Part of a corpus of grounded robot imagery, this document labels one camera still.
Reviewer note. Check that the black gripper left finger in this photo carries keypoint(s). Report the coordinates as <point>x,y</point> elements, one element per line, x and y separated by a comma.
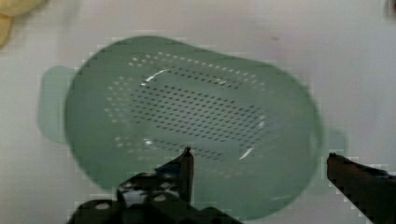
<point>182,170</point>

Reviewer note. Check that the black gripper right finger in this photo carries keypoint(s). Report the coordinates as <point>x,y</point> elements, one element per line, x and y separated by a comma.
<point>371,190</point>

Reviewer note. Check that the green plastic strainer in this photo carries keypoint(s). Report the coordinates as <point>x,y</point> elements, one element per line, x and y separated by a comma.
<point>255,132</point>

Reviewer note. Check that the yellow banana toy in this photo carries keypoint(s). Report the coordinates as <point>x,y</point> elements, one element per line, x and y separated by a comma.
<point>9,9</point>

